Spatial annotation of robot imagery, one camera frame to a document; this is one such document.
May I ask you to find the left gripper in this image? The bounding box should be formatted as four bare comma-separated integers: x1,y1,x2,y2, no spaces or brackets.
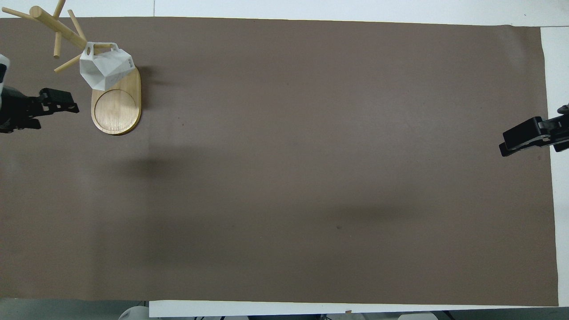
0,87,80,134

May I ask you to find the wooden cup rack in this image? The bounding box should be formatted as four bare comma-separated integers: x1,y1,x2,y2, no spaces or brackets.
1,0,142,136

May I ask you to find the white faceted cup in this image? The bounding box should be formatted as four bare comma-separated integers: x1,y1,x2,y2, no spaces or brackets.
79,42,134,92

